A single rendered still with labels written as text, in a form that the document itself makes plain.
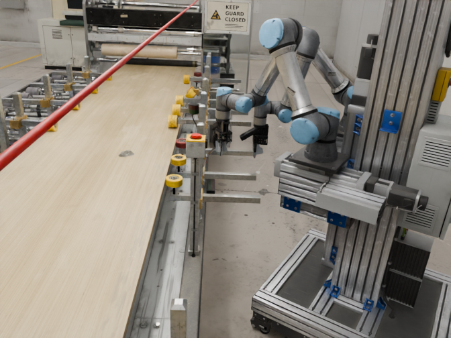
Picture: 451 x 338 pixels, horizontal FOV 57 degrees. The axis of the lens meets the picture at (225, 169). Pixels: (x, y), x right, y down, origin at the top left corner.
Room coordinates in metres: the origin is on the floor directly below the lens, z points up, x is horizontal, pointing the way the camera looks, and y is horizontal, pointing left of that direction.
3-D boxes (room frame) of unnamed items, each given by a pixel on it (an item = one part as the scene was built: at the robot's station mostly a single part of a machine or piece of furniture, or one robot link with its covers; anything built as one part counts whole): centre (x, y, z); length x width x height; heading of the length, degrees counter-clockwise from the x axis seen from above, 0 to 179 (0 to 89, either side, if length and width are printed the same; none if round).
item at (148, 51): (4.54, 0.78, 1.05); 1.43 x 0.12 x 0.12; 92
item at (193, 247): (1.44, 0.12, 0.93); 0.05 x 0.05 x 0.45; 2
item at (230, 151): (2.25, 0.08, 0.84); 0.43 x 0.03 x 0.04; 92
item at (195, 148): (1.45, 0.12, 1.18); 0.07 x 0.07 x 0.08; 2
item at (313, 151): (1.78, -0.44, 1.09); 0.15 x 0.15 x 0.10
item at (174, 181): (1.74, 0.24, 0.85); 0.08 x 0.08 x 0.11
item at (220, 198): (1.75, 0.04, 0.80); 0.44 x 0.03 x 0.04; 92
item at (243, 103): (1.95, -0.06, 1.23); 0.11 x 0.11 x 0.08; 49
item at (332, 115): (1.77, -0.43, 1.21); 0.13 x 0.12 x 0.14; 139
